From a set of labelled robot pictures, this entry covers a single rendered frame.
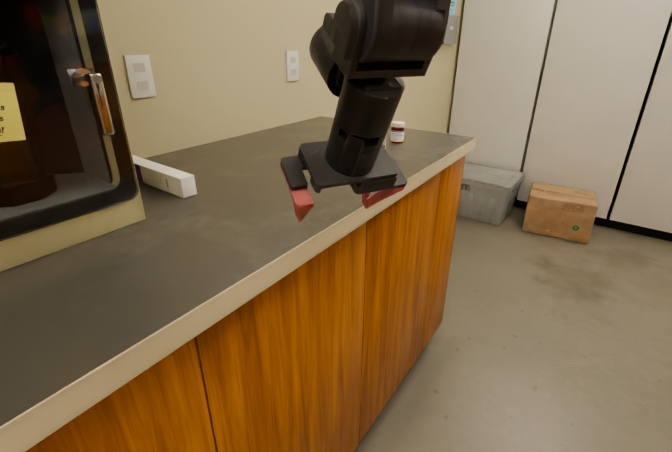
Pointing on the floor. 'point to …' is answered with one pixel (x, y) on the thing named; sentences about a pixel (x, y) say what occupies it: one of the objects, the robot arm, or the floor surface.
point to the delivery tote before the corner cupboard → (487, 192)
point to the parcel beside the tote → (560, 212)
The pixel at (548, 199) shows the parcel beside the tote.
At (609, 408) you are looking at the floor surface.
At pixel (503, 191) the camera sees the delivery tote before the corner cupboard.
